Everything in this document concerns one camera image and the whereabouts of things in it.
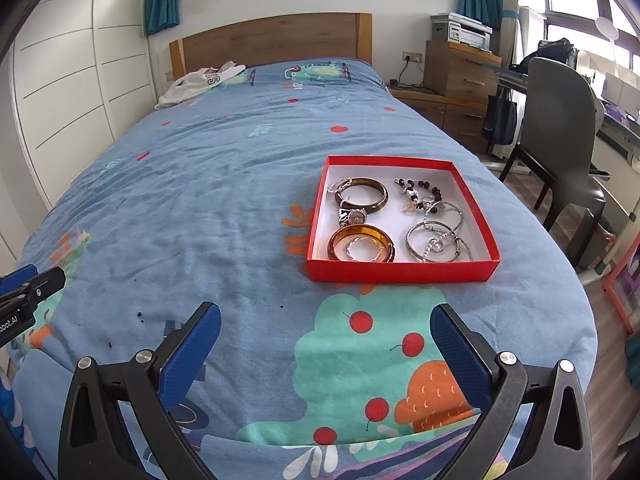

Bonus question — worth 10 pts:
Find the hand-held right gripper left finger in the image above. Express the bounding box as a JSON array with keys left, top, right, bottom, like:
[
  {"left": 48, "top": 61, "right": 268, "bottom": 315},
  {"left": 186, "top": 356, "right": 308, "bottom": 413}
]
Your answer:
[{"left": 58, "top": 301, "right": 222, "bottom": 480}]

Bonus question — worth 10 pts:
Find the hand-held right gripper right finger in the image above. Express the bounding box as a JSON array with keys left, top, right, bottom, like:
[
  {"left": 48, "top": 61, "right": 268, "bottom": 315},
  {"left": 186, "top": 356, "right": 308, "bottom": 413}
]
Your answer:
[{"left": 430, "top": 302, "right": 593, "bottom": 480}]

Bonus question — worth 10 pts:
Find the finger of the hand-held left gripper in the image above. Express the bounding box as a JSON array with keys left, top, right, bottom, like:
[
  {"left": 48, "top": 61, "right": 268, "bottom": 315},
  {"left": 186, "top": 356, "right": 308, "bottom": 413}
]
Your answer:
[
  {"left": 0, "top": 264, "right": 39, "bottom": 294},
  {"left": 0, "top": 266, "right": 67, "bottom": 318}
]

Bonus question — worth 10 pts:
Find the red box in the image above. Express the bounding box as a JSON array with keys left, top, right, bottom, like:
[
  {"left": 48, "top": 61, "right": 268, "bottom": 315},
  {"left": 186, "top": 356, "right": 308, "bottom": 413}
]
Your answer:
[{"left": 306, "top": 155, "right": 501, "bottom": 284}]

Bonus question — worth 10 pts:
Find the twisted silver bangle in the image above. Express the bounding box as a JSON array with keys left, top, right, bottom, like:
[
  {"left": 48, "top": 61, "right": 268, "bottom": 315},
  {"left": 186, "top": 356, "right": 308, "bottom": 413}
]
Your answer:
[
  {"left": 406, "top": 222, "right": 460, "bottom": 262},
  {"left": 424, "top": 201, "right": 463, "bottom": 233}
]

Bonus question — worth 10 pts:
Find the amber bangle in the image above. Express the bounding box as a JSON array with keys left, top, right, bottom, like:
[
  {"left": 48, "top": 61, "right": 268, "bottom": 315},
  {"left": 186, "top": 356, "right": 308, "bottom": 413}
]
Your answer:
[{"left": 327, "top": 225, "right": 396, "bottom": 263}]

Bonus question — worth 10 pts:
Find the brown beaded bracelet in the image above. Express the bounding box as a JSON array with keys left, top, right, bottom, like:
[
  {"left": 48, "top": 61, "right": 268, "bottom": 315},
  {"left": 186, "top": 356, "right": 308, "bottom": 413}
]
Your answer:
[{"left": 393, "top": 176, "right": 447, "bottom": 217}]

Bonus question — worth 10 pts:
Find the dark brown bangle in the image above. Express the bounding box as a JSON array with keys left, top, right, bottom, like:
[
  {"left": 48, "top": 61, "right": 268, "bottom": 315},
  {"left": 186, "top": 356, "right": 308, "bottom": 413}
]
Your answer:
[{"left": 336, "top": 177, "right": 389, "bottom": 212}]

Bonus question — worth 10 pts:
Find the silver wristwatch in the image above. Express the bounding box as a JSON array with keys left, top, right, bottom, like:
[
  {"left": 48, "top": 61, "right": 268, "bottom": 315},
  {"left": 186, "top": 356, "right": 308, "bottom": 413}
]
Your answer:
[{"left": 337, "top": 207, "right": 371, "bottom": 227}]

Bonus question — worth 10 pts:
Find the white wardrobe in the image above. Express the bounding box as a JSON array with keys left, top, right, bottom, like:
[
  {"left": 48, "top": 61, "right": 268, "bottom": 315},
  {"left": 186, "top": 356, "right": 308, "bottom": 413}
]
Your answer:
[{"left": 0, "top": 0, "right": 157, "bottom": 211}]

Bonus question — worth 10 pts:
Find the low wooden nightstand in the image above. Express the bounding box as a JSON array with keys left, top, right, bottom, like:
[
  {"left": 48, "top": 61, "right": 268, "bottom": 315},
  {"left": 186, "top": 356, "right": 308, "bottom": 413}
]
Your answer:
[{"left": 389, "top": 85, "right": 493, "bottom": 154}]

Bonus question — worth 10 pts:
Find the white garment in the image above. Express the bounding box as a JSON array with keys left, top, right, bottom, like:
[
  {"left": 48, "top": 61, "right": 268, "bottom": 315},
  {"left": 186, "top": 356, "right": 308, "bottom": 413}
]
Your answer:
[{"left": 154, "top": 61, "right": 247, "bottom": 111}]

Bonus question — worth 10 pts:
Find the dark tote bag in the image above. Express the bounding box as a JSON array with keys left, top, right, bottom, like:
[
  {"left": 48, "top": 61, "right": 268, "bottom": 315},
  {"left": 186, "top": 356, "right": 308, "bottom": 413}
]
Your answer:
[{"left": 482, "top": 94, "right": 518, "bottom": 145}]

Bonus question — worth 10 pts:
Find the grey chair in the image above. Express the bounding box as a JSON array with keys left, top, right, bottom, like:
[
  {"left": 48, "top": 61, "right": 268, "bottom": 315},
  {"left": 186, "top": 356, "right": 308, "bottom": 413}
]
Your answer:
[{"left": 499, "top": 56, "right": 608, "bottom": 267}]

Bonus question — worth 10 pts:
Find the dark backpack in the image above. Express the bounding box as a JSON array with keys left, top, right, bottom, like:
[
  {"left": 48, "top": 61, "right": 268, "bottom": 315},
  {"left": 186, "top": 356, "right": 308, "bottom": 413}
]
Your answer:
[{"left": 510, "top": 37, "right": 576, "bottom": 73}]

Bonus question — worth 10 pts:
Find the white printer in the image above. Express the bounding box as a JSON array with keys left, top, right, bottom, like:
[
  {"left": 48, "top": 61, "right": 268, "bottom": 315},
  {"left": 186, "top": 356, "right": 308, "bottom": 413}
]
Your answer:
[{"left": 431, "top": 12, "right": 493, "bottom": 52}]

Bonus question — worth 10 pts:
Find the wooden headboard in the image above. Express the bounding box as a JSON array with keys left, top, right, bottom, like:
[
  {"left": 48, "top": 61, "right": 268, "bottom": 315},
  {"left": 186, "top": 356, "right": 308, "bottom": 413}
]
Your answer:
[{"left": 169, "top": 12, "right": 373, "bottom": 83}]

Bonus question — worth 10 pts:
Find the white round lamp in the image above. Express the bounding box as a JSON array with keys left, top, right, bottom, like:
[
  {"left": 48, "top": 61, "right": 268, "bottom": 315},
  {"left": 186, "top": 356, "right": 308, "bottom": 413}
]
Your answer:
[{"left": 595, "top": 16, "right": 621, "bottom": 41}]

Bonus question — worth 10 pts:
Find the black cable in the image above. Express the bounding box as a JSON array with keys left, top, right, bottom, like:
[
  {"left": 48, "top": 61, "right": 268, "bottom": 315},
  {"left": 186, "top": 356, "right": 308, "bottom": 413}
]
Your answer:
[{"left": 387, "top": 61, "right": 426, "bottom": 92}]

